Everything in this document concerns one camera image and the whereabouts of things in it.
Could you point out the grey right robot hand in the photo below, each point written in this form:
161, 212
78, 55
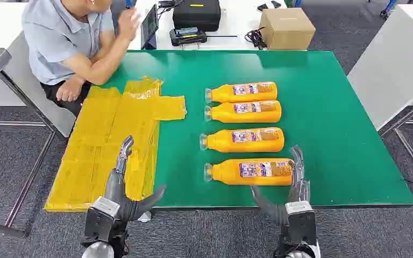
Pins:
299, 190

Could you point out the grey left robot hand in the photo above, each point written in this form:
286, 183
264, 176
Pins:
115, 190

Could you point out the orange drink bottle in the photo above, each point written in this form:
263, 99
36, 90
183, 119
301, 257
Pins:
220, 141
224, 113
228, 174
228, 94

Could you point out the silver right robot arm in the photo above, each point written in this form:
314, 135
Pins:
299, 235

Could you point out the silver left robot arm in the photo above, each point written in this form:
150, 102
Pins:
99, 231

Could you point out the yellow plastic sheet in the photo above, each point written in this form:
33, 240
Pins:
99, 142

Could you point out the green table mat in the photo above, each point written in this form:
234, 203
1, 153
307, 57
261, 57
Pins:
334, 124

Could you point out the brown cardboard box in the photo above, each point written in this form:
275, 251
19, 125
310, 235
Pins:
286, 30

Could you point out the person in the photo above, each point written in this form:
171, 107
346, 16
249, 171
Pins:
57, 39

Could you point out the white table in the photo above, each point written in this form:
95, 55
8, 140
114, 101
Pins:
231, 41

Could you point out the black tablet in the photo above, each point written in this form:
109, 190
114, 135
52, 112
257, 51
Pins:
149, 26

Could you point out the black handheld controller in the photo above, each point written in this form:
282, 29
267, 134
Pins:
188, 36

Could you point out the black carrying case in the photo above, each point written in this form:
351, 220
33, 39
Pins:
196, 14

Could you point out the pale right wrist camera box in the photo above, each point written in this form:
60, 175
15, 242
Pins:
298, 207

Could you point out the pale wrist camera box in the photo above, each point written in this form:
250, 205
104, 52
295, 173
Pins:
298, 207
105, 206

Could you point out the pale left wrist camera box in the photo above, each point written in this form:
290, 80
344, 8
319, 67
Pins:
105, 206

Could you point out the grey table with metal frame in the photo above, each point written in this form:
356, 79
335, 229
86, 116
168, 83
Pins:
32, 89

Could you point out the pale grey table with frame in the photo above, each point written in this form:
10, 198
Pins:
391, 60

